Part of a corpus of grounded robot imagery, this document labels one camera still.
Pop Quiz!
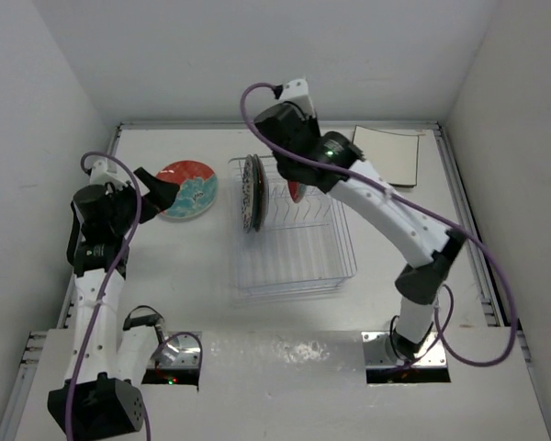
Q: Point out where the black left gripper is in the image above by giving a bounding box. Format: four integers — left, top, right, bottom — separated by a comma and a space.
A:
106, 168, 178, 235

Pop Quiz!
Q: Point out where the red floral round plate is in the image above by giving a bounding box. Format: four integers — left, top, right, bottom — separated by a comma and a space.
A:
156, 160, 219, 221

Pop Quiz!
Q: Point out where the white round plate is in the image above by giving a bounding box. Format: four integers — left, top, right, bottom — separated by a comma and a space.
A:
287, 181, 308, 203

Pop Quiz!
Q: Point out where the square grey plate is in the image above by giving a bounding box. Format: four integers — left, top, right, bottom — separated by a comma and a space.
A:
353, 126, 420, 188

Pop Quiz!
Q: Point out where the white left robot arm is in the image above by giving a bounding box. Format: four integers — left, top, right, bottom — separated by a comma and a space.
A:
47, 161, 179, 440

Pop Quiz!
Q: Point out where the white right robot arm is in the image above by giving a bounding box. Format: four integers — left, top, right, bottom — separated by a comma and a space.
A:
253, 102, 466, 361

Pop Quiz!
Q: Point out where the black white speckled plate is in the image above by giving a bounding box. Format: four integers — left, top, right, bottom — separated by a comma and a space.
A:
242, 155, 254, 232

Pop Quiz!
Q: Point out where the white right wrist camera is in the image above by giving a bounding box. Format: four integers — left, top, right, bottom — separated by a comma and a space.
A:
275, 77, 317, 117

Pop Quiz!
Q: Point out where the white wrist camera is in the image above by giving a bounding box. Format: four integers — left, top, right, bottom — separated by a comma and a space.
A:
89, 158, 118, 185
275, 77, 317, 117

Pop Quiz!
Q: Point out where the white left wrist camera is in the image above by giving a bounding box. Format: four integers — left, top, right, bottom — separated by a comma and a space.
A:
89, 158, 118, 185

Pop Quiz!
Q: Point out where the white wire dish rack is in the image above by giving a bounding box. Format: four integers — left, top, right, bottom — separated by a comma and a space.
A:
228, 155, 357, 303

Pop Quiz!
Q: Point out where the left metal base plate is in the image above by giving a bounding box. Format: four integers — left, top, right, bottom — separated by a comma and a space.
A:
150, 331, 204, 369

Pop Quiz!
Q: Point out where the metal base plate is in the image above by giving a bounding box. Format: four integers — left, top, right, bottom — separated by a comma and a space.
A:
362, 331, 447, 369
150, 331, 204, 369

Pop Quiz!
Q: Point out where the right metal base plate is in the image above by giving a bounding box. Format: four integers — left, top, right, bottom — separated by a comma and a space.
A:
362, 331, 447, 369

